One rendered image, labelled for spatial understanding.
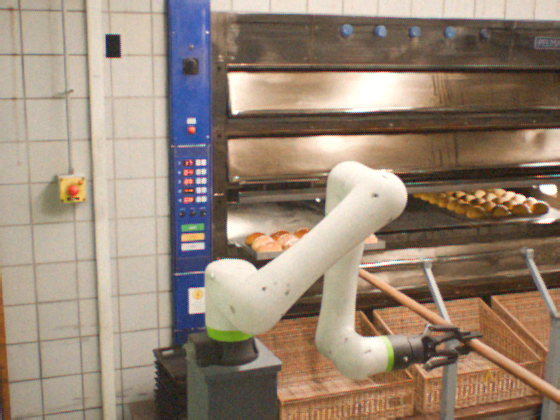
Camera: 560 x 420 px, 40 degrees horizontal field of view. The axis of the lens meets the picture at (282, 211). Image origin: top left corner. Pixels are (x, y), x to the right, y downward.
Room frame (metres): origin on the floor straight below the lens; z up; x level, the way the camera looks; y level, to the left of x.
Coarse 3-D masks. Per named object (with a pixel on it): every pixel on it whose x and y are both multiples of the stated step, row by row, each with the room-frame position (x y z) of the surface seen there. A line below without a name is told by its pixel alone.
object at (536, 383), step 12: (360, 276) 2.57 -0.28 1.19; (372, 276) 2.52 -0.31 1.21; (384, 288) 2.41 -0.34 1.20; (408, 300) 2.28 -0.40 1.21; (420, 312) 2.19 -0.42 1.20; (432, 312) 2.17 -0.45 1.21; (432, 324) 2.13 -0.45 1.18; (444, 324) 2.08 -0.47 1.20; (480, 348) 1.91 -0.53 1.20; (492, 360) 1.86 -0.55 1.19; (504, 360) 1.82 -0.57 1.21; (516, 372) 1.77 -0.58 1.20; (528, 372) 1.75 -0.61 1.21; (528, 384) 1.72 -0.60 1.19; (540, 384) 1.69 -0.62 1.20; (552, 396) 1.64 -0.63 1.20
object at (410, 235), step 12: (432, 228) 3.36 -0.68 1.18; (444, 228) 3.36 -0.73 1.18; (456, 228) 3.37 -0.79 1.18; (468, 228) 3.38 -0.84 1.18; (480, 228) 3.40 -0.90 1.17; (492, 228) 3.42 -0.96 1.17; (504, 228) 3.44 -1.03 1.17; (516, 228) 3.46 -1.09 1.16; (528, 228) 3.49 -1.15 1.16; (540, 228) 3.51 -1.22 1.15; (552, 228) 3.53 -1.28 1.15; (384, 240) 3.23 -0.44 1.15; (396, 240) 3.25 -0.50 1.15; (408, 240) 3.27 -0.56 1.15; (420, 240) 3.29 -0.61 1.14; (228, 252) 2.99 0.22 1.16; (240, 252) 3.01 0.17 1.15
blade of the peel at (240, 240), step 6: (270, 234) 3.20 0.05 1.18; (234, 240) 3.08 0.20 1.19; (240, 240) 3.09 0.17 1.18; (378, 240) 3.06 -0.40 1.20; (246, 246) 2.94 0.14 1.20; (366, 246) 2.98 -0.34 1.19; (372, 246) 2.99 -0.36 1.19; (378, 246) 3.00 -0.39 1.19; (384, 246) 3.01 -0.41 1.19; (252, 252) 2.87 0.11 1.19; (258, 252) 2.82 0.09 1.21; (264, 252) 2.82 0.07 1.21; (270, 252) 2.83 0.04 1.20; (276, 252) 2.84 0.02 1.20; (282, 252) 2.85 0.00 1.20; (258, 258) 2.82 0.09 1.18; (264, 258) 2.82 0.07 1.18; (270, 258) 2.83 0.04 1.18
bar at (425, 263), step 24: (360, 264) 2.79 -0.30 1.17; (384, 264) 2.81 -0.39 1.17; (408, 264) 2.85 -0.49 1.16; (432, 264) 2.89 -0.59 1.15; (528, 264) 3.02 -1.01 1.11; (432, 288) 2.81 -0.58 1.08; (552, 312) 2.86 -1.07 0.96; (552, 336) 2.84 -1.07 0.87; (552, 360) 2.83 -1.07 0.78; (552, 384) 2.82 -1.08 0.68; (552, 408) 2.83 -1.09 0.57
